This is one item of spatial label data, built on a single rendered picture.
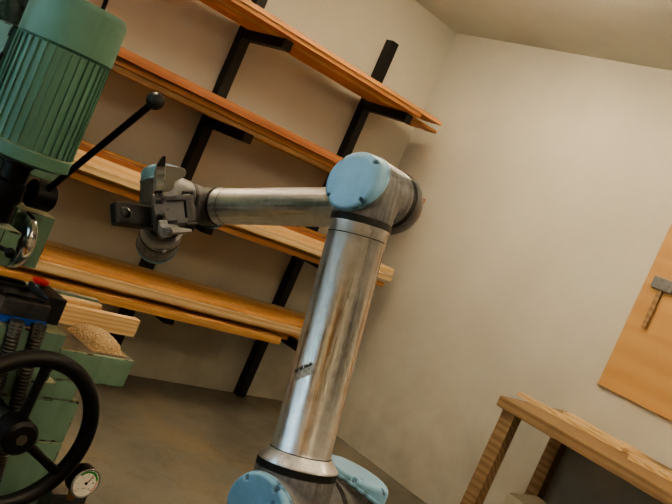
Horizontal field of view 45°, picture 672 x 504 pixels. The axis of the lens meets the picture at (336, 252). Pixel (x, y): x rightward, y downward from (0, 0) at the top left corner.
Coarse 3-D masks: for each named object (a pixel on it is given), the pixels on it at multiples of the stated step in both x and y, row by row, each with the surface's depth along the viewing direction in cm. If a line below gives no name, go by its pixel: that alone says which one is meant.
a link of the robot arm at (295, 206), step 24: (216, 192) 189; (240, 192) 185; (264, 192) 180; (288, 192) 176; (312, 192) 173; (216, 216) 188; (240, 216) 184; (264, 216) 180; (288, 216) 176; (312, 216) 172
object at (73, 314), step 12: (72, 312) 170; (84, 312) 172; (96, 312) 174; (108, 312) 177; (72, 324) 170; (96, 324) 175; (108, 324) 177; (120, 324) 179; (132, 324) 181; (132, 336) 182
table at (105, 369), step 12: (60, 324) 168; (72, 336) 163; (72, 348) 156; (84, 348) 159; (84, 360) 157; (96, 360) 159; (108, 360) 161; (120, 360) 163; (132, 360) 165; (96, 372) 160; (108, 372) 162; (120, 372) 164; (12, 384) 137; (48, 384) 142; (108, 384) 163; (120, 384) 165; (48, 396) 143
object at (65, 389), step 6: (54, 378) 154; (60, 384) 155; (66, 384) 156; (72, 384) 157; (54, 390) 155; (60, 390) 155; (66, 390) 156; (72, 390) 157; (54, 396) 155; (60, 396) 156; (66, 396) 157; (72, 396) 158
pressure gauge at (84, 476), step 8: (80, 464) 160; (88, 464) 160; (72, 472) 158; (80, 472) 157; (88, 472) 159; (96, 472) 160; (72, 480) 157; (80, 480) 158; (88, 480) 159; (96, 480) 161; (72, 488) 157; (80, 488) 159; (88, 488) 160; (96, 488) 161; (72, 496) 161; (80, 496) 159
